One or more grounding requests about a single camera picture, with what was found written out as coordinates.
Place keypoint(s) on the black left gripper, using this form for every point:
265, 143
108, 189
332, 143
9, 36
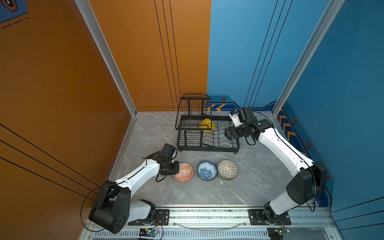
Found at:
176, 170

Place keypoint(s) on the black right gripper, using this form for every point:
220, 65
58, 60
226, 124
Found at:
232, 129

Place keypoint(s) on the orange patterned bowl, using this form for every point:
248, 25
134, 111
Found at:
186, 173

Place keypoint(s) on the yellow bowl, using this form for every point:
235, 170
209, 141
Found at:
207, 125

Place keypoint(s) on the blue floral bowl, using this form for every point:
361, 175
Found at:
207, 170

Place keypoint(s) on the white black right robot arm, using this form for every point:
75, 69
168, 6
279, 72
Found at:
309, 178

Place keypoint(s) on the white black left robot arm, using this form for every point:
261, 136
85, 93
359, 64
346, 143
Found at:
113, 206

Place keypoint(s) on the brown patterned bowl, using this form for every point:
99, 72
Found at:
227, 169

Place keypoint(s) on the left green circuit board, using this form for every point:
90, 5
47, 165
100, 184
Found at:
148, 234

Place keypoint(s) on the green circuit board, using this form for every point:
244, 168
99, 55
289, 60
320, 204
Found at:
148, 234
278, 233

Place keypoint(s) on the right green circuit board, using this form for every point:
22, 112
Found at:
278, 233

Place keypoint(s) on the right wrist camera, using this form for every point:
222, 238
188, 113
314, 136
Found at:
235, 117

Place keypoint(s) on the black wire dish rack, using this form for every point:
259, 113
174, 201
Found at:
192, 109

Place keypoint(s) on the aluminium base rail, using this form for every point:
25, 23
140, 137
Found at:
224, 223

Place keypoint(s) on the aluminium right corner post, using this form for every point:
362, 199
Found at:
318, 34

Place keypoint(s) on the aluminium corner post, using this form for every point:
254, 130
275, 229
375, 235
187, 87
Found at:
104, 49
318, 34

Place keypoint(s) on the aluminium left corner post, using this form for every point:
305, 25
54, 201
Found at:
104, 49

